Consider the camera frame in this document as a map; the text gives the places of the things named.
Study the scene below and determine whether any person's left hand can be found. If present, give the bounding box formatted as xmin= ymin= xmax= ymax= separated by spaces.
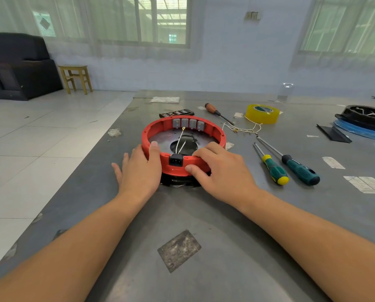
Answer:
xmin=111 ymin=141 xmax=163 ymax=205

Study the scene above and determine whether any person's right hand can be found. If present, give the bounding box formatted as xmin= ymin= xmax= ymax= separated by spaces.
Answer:
xmin=184 ymin=141 xmax=262 ymax=211

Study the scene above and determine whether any red plastic ring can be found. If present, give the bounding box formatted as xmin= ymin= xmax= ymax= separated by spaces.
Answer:
xmin=141 ymin=115 xmax=227 ymax=177

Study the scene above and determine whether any black metal round plate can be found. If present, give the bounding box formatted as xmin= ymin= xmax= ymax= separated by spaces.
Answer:
xmin=151 ymin=128 xmax=221 ymax=188

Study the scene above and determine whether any green yellow handle screwdriver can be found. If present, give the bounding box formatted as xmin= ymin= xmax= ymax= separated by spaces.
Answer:
xmin=253 ymin=142 xmax=290 ymax=186

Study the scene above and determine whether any white yellow wires bundle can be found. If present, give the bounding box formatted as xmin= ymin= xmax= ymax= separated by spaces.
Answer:
xmin=222 ymin=116 xmax=263 ymax=135

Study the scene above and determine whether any dark green black screwdriver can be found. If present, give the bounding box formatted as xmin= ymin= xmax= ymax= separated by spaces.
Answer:
xmin=256 ymin=136 xmax=320 ymax=186

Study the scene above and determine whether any person's right forearm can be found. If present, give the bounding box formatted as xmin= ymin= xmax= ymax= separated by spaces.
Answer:
xmin=239 ymin=190 xmax=375 ymax=302

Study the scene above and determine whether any person's left forearm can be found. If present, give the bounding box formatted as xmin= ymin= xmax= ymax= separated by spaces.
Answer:
xmin=0 ymin=191 xmax=147 ymax=302

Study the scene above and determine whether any yellow tape roll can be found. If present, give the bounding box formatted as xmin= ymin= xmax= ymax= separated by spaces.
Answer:
xmin=245 ymin=104 xmax=281 ymax=125

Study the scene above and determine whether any black bit set case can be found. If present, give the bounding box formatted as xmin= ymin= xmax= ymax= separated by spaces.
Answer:
xmin=159 ymin=109 xmax=195 ymax=119

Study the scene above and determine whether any white paper sheet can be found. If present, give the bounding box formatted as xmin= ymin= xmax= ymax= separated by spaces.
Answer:
xmin=150 ymin=96 xmax=181 ymax=104

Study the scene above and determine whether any clear acrylic stand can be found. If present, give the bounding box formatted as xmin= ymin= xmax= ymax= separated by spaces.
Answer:
xmin=269 ymin=82 xmax=294 ymax=104

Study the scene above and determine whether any black flat plate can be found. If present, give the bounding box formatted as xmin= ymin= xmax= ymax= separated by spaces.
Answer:
xmin=316 ymin=124 xmax=353 ymax=144

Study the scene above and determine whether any wide sheer curtain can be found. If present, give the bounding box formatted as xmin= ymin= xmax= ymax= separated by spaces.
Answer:
xmin=0 ymin=0 xmax=205 ymax=60

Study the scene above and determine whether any wooden stool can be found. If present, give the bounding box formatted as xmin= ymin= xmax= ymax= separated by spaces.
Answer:
xmin=58 ymin=65 xmax=93 ymax=95

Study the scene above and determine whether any black round housing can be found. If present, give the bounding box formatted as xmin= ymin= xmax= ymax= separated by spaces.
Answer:
xmin=334 ymin=104 xmax=375 ymax=133

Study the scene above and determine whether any black armchair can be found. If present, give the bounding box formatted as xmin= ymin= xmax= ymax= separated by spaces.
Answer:
xmin=0 ymin=33 xmax=64 ymax=102

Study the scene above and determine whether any narrow sheer curtain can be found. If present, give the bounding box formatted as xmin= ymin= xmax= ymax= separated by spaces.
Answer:
xmin=289 ymin=0 xmax=375 ymax=71

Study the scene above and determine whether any wide window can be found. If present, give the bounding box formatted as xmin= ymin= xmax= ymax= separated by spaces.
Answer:
xmin=31 ymin=0 xmax=191 ymax=47

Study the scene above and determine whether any narrow window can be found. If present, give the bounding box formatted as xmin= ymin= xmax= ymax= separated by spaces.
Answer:
xmin=300 ymin=0 xmax=375 ymax=55

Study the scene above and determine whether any wooden handle screwdriver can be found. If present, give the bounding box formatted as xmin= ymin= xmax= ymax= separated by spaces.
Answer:
xmin=205 ymin=103 xmax=235 ymax=126

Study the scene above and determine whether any blue plastic ring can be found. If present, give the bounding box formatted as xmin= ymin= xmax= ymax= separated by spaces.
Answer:
xmin=333 ymin=119 xmax=375 ymax=143

